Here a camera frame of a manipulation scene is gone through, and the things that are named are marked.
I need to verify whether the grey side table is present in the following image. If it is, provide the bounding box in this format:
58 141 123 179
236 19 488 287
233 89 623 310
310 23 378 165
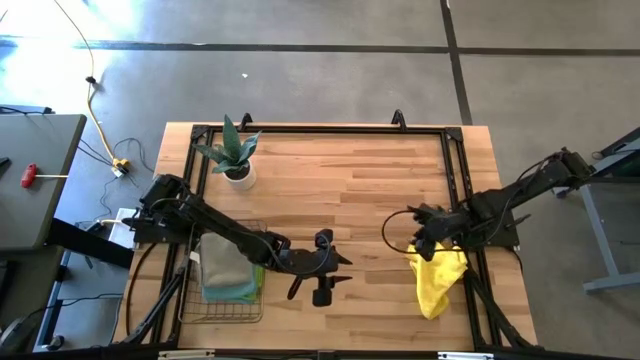
0 113 88 251

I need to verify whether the silver metal bracket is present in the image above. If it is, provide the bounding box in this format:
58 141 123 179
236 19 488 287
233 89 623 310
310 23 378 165
437 351 495 360

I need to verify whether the yellow microfiber towel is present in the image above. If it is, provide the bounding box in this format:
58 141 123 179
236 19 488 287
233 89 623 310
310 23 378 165
406 241 470 321

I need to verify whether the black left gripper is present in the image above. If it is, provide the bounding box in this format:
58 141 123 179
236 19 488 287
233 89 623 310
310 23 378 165
276 228 354 308

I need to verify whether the black office chair base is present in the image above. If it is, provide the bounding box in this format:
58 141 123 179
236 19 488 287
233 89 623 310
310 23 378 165
0 317 32 354

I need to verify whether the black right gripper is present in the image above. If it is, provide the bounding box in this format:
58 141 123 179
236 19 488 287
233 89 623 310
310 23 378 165
406 203 474 263

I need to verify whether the grey microfiber towel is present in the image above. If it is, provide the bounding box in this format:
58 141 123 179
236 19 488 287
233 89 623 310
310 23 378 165
197 231 257 290

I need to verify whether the black flat bar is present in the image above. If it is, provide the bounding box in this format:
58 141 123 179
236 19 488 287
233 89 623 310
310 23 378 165
46 217 135 270

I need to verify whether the yellow cable plug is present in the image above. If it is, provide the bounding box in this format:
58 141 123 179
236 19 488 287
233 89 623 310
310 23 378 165
110 156 132 179

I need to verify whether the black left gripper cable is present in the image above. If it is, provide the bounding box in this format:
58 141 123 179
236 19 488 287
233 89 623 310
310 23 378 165
284 232 335 302

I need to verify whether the red-handled screwdriver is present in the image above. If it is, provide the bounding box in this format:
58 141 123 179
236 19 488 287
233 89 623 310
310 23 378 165
19 162 70 190

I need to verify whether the grey metal table frame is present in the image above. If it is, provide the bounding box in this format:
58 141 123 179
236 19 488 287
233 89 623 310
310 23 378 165
552 127 640 295

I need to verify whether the gold wire basket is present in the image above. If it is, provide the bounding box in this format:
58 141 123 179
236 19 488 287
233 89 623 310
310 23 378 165
177 218 270 325

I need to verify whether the yellow extension cable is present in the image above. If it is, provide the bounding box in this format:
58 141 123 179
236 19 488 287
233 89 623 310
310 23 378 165
52 0 124 166

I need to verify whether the light blue microfiber towel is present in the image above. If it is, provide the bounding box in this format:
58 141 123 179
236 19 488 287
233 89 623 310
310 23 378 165
201 272 261 305

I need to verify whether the snake plant in white pot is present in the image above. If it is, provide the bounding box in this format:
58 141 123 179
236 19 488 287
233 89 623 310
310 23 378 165
191 113 263 192

